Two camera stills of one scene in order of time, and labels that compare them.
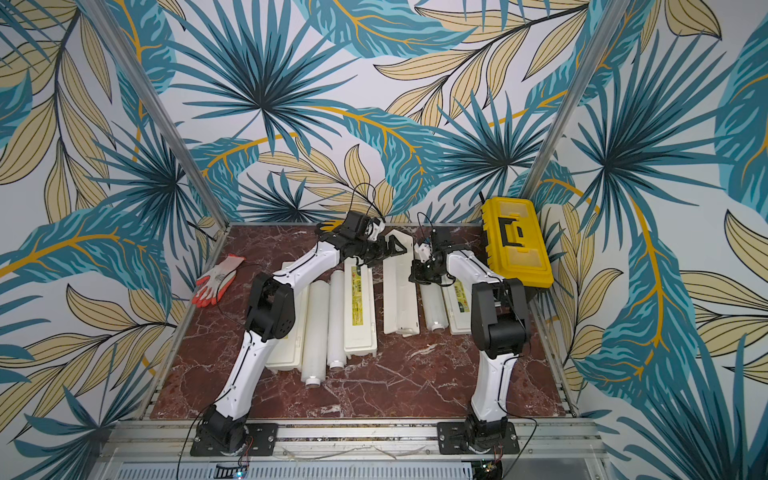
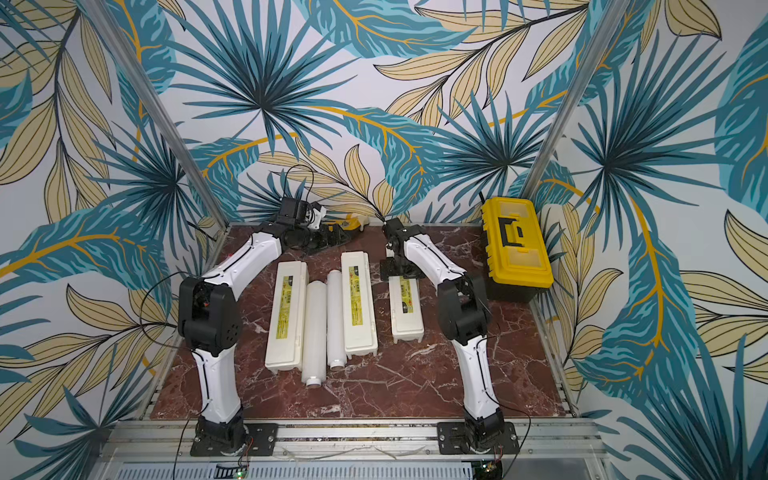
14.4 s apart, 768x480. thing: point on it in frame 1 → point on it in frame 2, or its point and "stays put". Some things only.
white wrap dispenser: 360,331 stays put
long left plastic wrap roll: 316,334 stays put
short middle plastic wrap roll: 337,319 stays put
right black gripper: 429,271 → 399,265
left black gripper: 383,251 → 326,241
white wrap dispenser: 287,354 stays put
